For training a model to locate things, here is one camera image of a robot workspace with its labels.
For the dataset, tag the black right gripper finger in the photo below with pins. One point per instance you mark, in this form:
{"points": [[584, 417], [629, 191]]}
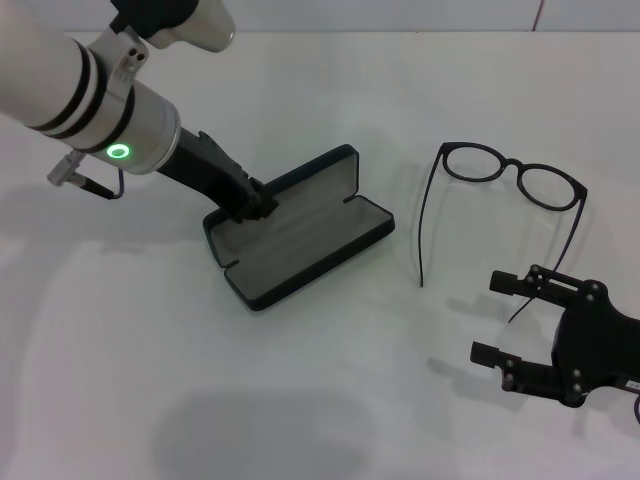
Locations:
{"points": [[505, 282], [487, 354]]}

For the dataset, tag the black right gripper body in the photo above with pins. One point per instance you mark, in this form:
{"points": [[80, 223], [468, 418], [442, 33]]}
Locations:
{"points": [[590, 345]]}

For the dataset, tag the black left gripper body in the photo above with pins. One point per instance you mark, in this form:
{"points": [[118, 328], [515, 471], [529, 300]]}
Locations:
{"points": [[205, 167]]}

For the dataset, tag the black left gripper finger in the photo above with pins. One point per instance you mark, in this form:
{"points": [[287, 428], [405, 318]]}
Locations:
{"points": [[262, 200], [245, 214]]}

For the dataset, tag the black glasses case grey lining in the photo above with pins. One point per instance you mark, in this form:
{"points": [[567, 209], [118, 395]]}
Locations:
{"points": [[310, 250]]}

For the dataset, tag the black round-lens glasses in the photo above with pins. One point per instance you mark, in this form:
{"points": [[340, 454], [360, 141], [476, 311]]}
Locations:
{"points": [[511, 162]]}

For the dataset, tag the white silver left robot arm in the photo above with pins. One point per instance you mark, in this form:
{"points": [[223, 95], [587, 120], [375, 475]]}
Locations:
{"points": [[50, 75]]}

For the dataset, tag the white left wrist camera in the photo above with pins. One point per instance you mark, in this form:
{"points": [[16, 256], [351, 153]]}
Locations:
{"points": [[200, 25]]}

